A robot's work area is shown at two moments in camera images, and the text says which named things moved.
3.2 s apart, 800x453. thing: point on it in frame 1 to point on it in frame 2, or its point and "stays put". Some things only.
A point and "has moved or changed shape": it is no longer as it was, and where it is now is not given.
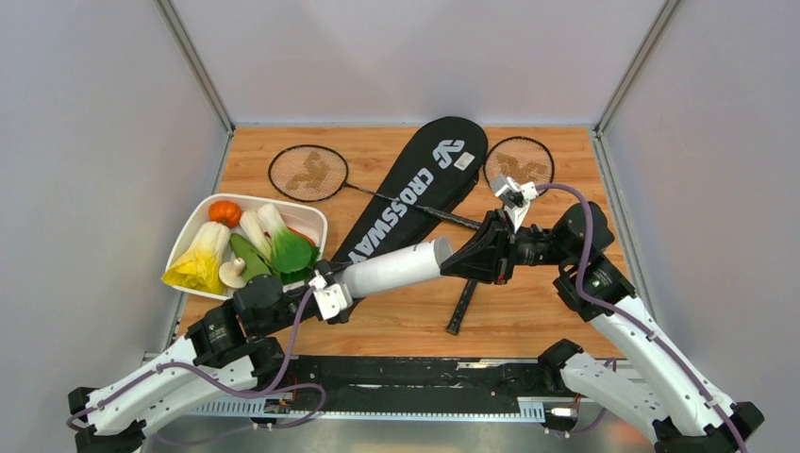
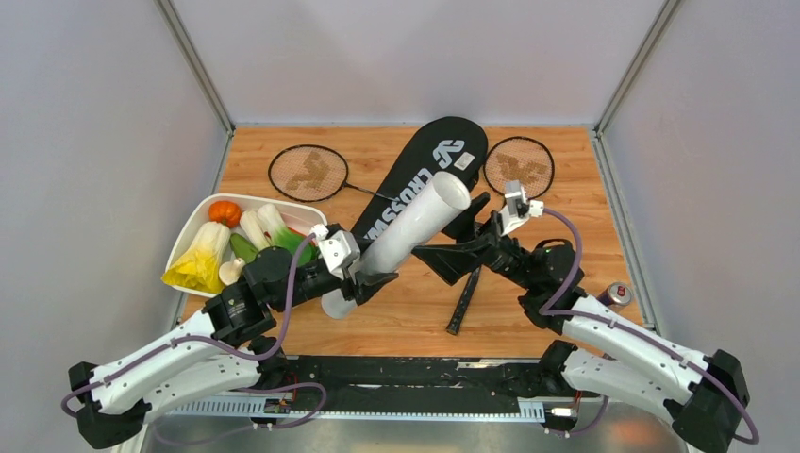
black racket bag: (422, 194) stays put
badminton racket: (523, 158) stays put
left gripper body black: (324, 267) to (353, 291)
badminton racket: (314, 174) stays put
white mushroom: (230, 273) stays put
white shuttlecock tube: (415, 262) has moved or changed shape
